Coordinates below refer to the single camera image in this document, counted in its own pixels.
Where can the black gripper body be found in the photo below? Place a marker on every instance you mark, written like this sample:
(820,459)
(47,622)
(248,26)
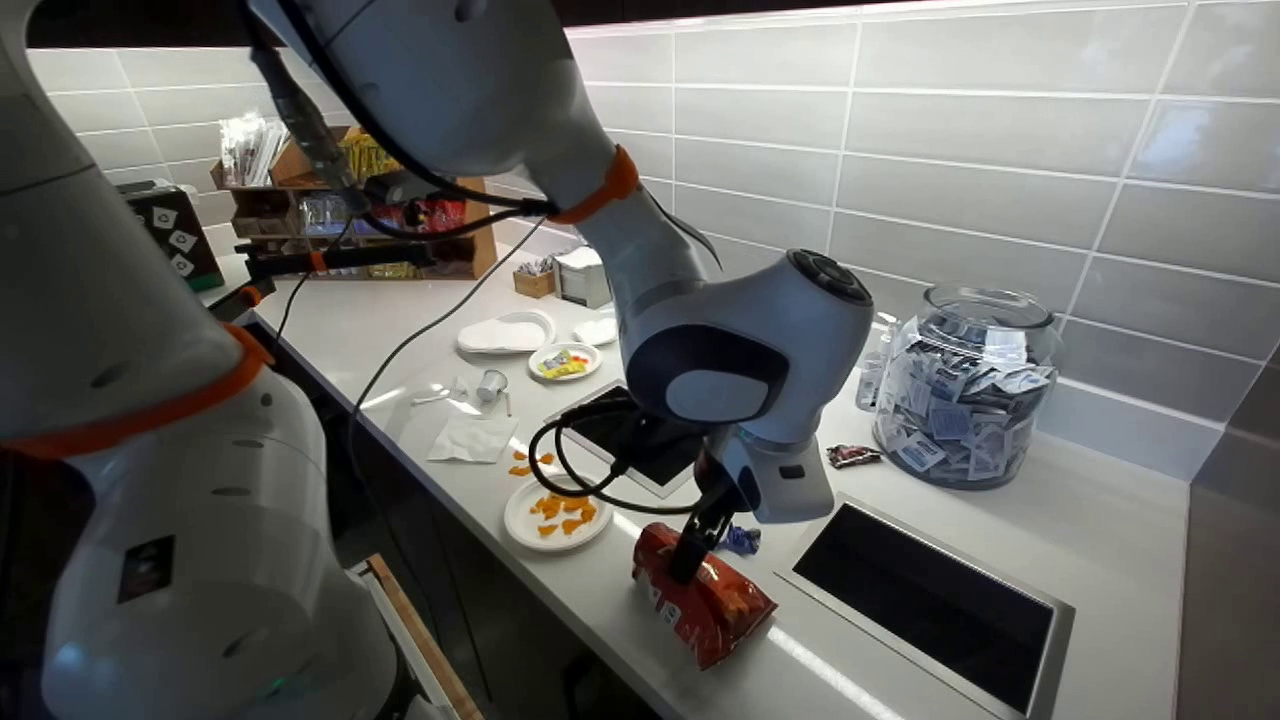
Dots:
(720,491)

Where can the red doritos packet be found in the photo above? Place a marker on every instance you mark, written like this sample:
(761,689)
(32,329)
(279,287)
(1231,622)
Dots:
(720,615)

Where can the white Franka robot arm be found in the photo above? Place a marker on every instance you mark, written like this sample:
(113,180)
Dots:
(132,267)

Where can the orange doritos chips pile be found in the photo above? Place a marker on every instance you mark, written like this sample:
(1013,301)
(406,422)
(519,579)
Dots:
(567,514)

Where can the small dark brown packet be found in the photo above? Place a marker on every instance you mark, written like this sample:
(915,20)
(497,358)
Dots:
(852,459)

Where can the white plate holding doritos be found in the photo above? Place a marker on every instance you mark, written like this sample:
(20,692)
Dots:
(520,525)

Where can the small plate with yellow food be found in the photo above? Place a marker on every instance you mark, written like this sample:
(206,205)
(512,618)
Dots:
(561,364)

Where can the empty white plate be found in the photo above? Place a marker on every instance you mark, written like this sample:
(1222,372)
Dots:
(502,338)

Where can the blue crumpled wrapper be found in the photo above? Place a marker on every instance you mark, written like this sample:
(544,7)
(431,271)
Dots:
(743,542)

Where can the small clear sanitizer bottle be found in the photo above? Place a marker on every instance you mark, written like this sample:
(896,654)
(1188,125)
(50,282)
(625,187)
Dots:
(873,381)

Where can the loose orange chips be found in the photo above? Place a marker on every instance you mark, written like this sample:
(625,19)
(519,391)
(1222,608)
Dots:
(520,465)

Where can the small white paper item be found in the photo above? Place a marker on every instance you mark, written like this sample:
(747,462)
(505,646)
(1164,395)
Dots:
(599,329)

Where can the white box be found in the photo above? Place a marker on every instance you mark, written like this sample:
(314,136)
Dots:
(586,279)

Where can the glass jar of packets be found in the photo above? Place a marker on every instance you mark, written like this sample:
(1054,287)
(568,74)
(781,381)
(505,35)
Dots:
(961,400)

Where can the clear plastic bag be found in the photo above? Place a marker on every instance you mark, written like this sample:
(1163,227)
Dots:
(453,426)

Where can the small brown box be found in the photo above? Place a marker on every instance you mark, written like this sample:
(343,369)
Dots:
(532,282)

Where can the wooden edged cart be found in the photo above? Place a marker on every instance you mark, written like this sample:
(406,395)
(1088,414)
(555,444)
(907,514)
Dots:
(415,640)

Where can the wooden shelf organiser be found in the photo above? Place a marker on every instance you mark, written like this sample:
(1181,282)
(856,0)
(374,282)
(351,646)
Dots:
(473,243)

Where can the white crumpled bag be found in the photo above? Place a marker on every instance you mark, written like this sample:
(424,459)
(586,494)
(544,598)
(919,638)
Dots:
(248,147)

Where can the black labelled box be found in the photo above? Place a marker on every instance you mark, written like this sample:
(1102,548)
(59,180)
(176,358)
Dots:
(173,243)

